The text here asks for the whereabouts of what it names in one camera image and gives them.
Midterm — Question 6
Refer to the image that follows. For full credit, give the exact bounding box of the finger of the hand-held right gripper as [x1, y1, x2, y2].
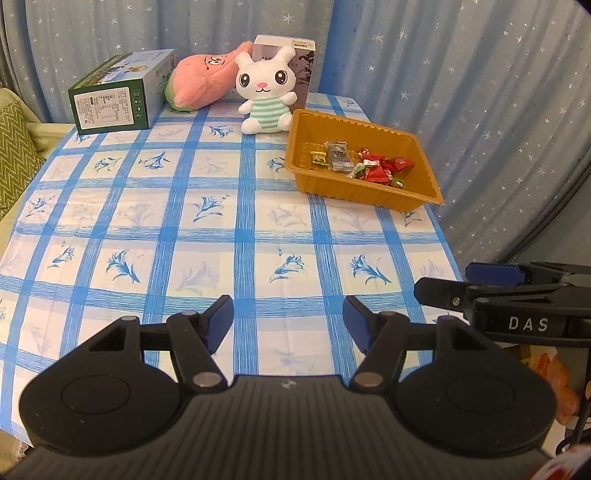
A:
[465, 261, 591, 288]
[414, 277, 591, 320]

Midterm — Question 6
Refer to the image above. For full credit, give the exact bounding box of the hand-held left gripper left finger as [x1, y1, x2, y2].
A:
[85, 294, 234, 394]

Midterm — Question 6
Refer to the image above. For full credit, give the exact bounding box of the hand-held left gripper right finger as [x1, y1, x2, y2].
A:
[344, 295, 504, 394]

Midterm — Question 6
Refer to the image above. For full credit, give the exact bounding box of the yellow plastic tray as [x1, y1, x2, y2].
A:
[284, 109, 444, 212]

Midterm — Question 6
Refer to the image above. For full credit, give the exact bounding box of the grey black snack packet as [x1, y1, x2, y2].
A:
[323, 141, 354, 172]

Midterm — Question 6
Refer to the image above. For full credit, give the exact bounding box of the orange object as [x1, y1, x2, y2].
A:
[526, 353, 580, 425]

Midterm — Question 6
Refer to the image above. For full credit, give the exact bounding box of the blue checkered tablecloth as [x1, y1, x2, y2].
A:
[0, 92, 465, 448]

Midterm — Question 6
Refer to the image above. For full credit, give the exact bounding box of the blue star curtain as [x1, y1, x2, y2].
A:
[0, 0, 591, 278]

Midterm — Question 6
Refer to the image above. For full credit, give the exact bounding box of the green cardboard box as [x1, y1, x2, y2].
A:
[68, 48, 176, 136]

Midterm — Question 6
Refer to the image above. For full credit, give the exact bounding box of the pink plush toy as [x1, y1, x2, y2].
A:
[165, 41, 254, 112]

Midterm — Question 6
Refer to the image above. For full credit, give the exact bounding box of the white bunny plush toy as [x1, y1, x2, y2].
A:
[235, 45, 298, 134]

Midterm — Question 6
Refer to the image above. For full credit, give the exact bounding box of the light green sofa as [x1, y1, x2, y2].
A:
[0, 88, 77, 259]

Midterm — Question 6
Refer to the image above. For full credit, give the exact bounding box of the purple white box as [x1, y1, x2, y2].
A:
[252, 35, 317, 114]

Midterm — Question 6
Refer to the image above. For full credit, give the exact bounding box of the green zigzag cushion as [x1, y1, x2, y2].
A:
[0, 99, 45, 222]

